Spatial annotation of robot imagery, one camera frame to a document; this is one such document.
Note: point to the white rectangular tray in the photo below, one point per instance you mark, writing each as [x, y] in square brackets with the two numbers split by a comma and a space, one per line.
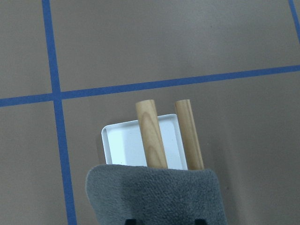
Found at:
[123, 144]

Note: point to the wooden rod near tray edge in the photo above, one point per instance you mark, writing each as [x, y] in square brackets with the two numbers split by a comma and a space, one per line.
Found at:
[189, 135]

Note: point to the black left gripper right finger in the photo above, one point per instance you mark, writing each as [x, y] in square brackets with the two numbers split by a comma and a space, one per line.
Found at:
[200, 222]

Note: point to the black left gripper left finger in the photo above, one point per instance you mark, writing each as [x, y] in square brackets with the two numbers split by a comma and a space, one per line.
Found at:
[131, 221]

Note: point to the wooden rod over tray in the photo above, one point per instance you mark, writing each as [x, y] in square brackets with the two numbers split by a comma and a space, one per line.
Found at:
[151, 134]

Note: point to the grey cleaning cloth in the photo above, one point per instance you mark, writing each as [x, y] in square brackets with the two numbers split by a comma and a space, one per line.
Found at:
[154, 196]

